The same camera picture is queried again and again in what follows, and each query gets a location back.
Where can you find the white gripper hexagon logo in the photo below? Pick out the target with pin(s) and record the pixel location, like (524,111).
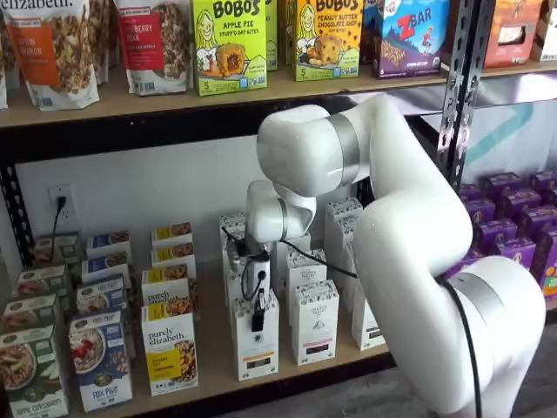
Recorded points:
(254,272)

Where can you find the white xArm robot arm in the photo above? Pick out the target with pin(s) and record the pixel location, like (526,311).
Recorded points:
(413,239)

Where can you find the white box pink strip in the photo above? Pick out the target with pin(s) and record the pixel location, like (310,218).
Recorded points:
(304,270)
(315,326)
(300,244)

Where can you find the wooden shelf board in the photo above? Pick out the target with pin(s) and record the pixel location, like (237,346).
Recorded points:
(513,72)
(130,104)
(217,383)

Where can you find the purely elizabeth yellow box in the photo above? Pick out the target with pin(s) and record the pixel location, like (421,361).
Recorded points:
(169,348)
(174,257)
(165,291)
(172,233)

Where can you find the white box dark strip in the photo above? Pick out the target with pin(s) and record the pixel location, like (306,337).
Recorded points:
(348,287)
(365,322)
(344,206)
(346,231)

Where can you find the blue cereal box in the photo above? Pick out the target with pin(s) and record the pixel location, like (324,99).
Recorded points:
(100,366)
(102,296)
(104,265)
(109,244)

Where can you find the green oatmeal box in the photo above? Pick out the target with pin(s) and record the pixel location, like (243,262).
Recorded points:
(41,283)
(32,379)
(56,250)
(28,313)

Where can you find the purple Annie's box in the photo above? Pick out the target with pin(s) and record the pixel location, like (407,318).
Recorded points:
(470,191)
(541,178)
(478,211)
(537,217)
(496,233)
(515,252)
(518,202)
(500,183)
(546,257)

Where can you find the green Bobo's apple pie box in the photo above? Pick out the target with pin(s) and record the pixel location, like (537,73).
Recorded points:
(272,39)
(228,52)

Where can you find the yellow Bobo's peanut butter box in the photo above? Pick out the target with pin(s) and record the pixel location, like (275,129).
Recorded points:
(328,43)

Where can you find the blue Zbar box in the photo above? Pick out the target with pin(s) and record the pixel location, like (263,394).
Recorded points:
(409,39)

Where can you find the orange snack box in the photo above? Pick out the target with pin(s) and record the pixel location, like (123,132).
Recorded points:
(509,35)

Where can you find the white snack box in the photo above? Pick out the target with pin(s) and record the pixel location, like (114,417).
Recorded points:
(548,35)

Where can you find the black metal shelving rack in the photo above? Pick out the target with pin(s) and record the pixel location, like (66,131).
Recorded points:
(130,139)
(472,43)

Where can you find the red label granola bag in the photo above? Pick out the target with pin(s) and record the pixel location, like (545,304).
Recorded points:
(156,43)

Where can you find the orange label granola bag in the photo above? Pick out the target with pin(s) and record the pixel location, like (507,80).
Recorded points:
(102,39)
(56,56)

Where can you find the white fabric backdrop sheet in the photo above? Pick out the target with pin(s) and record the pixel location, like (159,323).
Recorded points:
(522,130)

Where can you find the white wall power outlet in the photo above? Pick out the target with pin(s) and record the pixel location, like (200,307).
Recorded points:
(67,193)

